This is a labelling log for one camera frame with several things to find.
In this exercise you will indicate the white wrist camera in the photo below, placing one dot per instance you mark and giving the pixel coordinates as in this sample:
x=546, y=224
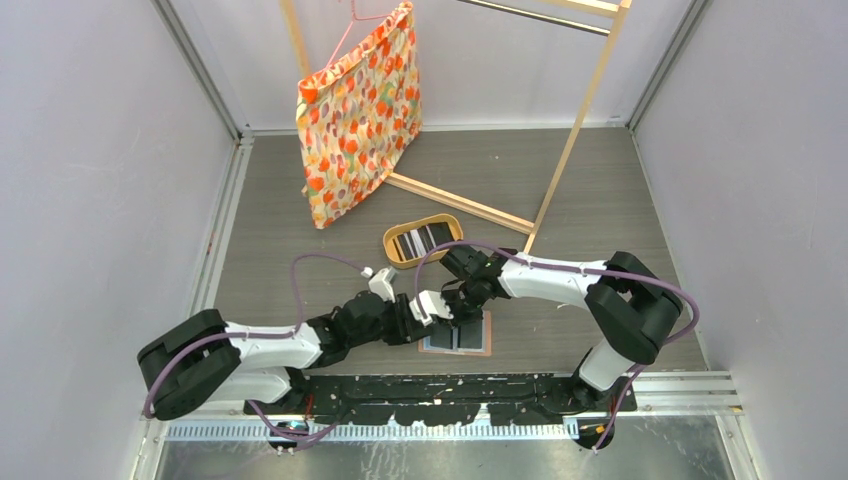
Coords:
x=429, y=306
x=380, y=282

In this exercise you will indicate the floral orange fabric bag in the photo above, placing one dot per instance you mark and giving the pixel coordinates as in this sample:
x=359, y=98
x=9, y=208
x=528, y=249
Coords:
x=356, y=117

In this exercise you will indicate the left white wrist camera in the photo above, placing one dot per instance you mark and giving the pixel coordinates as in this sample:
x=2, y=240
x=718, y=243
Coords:
x=380, y=282

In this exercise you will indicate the tan oval card tray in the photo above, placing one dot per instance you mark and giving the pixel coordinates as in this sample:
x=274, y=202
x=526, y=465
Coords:
x=392, y=256

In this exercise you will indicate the pink leather card holder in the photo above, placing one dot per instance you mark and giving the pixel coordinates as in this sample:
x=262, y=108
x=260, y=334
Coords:
x=486, y=352

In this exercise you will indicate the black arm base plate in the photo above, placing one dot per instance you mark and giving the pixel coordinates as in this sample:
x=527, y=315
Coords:
x=441, y=400

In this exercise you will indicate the wooden clothes rack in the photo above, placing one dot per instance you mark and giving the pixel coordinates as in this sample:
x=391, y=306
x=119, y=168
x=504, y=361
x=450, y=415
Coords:
x=616, y=12

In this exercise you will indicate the dark credit card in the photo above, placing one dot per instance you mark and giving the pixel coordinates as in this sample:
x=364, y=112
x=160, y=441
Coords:
x=470, y=336

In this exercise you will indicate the pink wire hanger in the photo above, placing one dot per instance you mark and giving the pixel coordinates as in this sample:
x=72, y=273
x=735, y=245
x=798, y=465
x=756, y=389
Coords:
x=355, y=18

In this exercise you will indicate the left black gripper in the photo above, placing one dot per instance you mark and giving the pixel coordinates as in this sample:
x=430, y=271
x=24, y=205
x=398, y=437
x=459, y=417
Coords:
x=406, y=326

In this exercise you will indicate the stack of credit cards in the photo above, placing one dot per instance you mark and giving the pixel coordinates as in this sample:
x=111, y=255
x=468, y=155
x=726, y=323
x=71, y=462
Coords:
x=411, y=243

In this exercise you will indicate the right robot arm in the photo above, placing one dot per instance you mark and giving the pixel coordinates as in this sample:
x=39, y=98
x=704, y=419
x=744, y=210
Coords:
x=634, y=311

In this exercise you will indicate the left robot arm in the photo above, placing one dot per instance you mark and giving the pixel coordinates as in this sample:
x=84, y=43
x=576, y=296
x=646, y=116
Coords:
x=205, y=358

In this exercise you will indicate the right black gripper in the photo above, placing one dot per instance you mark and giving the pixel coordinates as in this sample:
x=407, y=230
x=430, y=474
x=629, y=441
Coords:
x=459, y=318

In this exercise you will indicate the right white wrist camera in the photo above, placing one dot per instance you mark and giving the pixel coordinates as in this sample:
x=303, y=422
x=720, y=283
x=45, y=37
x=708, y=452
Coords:
x=429, y=306

